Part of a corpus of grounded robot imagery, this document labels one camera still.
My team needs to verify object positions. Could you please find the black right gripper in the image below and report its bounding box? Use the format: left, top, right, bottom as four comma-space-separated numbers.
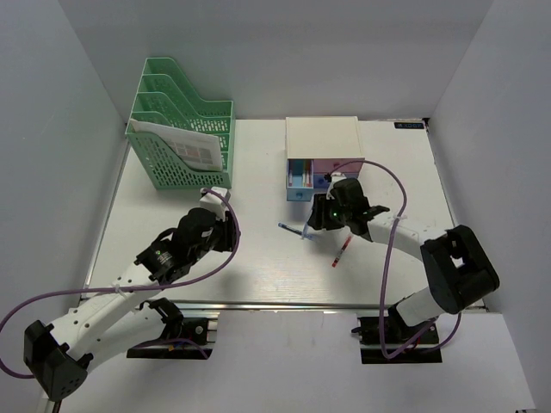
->
308, 194, 352, 231

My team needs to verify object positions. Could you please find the red pen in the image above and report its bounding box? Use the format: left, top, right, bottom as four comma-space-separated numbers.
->
331, 234, 353, 268

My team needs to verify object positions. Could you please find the blue wide bottom drawer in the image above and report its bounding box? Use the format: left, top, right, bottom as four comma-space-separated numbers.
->
313, 171, 359, 190

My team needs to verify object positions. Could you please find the pink small drawer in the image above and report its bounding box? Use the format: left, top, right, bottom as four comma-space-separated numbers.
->
313, 158, 363, 175

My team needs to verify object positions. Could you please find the light blue small drawer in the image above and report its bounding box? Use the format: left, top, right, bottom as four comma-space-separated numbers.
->
286, 159, 313, 202

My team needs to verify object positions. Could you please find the orange pen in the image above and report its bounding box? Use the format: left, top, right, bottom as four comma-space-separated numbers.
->
301, 160, 309, 188

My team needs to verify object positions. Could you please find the white mini drawer cabinet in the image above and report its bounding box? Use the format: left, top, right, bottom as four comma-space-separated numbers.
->
285, 115, 366, 190

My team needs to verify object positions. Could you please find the booklet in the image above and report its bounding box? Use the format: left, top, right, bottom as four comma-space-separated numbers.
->
129, 119, 224, 172

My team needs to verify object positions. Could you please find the light blue pen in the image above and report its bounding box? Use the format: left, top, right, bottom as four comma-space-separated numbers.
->
301, 223, 313, 240

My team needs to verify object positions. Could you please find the pink pen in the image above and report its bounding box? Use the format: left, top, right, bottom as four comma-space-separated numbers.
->
302, 160, 313, 188

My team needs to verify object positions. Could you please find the yellow pen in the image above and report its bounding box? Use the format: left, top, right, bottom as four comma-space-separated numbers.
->
288, 159, 302, 188

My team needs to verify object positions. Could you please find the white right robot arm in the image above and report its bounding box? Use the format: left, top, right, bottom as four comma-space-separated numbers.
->
307, 178, 500, 343

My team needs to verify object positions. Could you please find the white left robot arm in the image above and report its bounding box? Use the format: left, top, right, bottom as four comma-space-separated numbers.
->
24, 207, 238, 402

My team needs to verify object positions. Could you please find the dark blue capped pen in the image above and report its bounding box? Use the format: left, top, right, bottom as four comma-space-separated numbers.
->
278, 223, 314, 240

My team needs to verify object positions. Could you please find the black label sticker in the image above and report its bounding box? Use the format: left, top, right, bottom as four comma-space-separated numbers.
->
393, 121, 425, 130

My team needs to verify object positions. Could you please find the green plastic file rack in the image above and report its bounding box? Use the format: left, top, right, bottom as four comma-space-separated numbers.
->
126, 57, 235, 190

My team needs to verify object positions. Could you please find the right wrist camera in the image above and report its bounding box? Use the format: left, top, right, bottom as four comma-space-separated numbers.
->
325, 171, 346, 200

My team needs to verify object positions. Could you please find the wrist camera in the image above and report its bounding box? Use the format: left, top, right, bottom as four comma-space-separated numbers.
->
199, 187, 231, 220
325, 171, 346, 200

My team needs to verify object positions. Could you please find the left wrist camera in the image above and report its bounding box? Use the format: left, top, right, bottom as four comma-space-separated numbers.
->
199, 187, 231, 220

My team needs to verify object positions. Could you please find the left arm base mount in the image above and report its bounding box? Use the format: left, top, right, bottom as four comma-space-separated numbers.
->
126, 299, 218, 360

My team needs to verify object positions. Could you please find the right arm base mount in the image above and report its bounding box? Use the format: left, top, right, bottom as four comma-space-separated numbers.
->
351, 311, 443, 365

